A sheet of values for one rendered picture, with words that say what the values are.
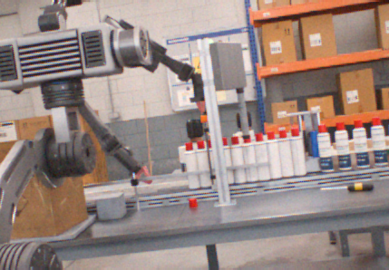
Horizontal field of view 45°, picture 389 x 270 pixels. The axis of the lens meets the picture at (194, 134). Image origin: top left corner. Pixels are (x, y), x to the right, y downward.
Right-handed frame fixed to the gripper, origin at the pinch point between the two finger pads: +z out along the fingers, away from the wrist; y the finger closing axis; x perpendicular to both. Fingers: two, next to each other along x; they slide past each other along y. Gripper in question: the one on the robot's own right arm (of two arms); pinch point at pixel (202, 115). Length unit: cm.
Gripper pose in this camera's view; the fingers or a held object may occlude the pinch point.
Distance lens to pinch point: 224.4
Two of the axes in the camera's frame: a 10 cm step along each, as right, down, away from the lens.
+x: -0.6, 0.8, -9.9
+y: -9.9, 1.4, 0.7
